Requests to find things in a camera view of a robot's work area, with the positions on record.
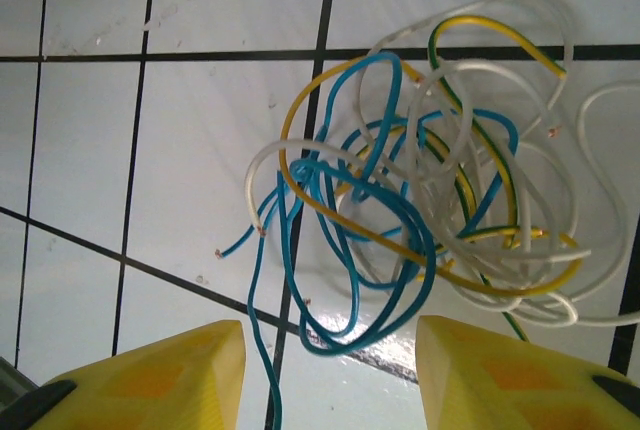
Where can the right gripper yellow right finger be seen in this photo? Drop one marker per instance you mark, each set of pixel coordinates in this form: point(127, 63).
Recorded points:
point(500, 385)

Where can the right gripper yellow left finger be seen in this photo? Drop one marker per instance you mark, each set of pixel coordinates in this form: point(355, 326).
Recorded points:
point(150, 385)

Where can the aluminium rail beam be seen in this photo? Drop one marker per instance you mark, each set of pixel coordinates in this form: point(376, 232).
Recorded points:
point(12, 377)

